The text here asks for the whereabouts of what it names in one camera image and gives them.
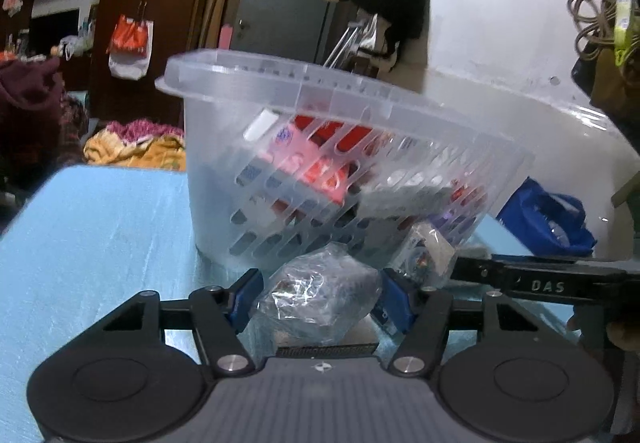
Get yellow cloth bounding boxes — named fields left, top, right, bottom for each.
left=82, top=130, right=187, bottom=172

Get white clothes hangers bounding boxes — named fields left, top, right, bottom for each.
left=315, top=15, right=401, bottom=74

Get red-orange box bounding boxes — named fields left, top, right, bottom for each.
left=265, top=123, right=358, bottom=206

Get small printed plastic packet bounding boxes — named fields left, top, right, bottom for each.
left=385, top=221, right=458, bottom=291

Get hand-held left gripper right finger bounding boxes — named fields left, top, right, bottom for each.
left=380, top=269, right=538, bottom=378

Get blue bag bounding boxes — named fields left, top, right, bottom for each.
left=497, top=177, right=598, bottom=256

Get orange and white plastic bag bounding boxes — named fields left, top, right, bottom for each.
left=107, top=14, right=152, bottom=81

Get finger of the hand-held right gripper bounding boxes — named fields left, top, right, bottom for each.
left=450, top=254, right=611, bottom=306

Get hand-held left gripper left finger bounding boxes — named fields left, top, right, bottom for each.
left=102, top=269, right=264, bottom=379

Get dark red cloth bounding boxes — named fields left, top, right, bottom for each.
left=0, top=57, right=91, bottom=188

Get coiled rope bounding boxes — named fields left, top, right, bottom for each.
left=567, top=0, right=623, bottom=64

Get white plastic basket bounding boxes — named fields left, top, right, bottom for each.
left=155, top=49, right=536, bottom=274

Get pink knitted cloth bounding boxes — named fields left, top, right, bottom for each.
left=107, top=119, right=183, bottom=144

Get brown hanging bag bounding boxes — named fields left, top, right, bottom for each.
left=570, top=38, right=640, bottom=158

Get person's right hand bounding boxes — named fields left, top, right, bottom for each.
left=606, top=321, right=640, bottom=353

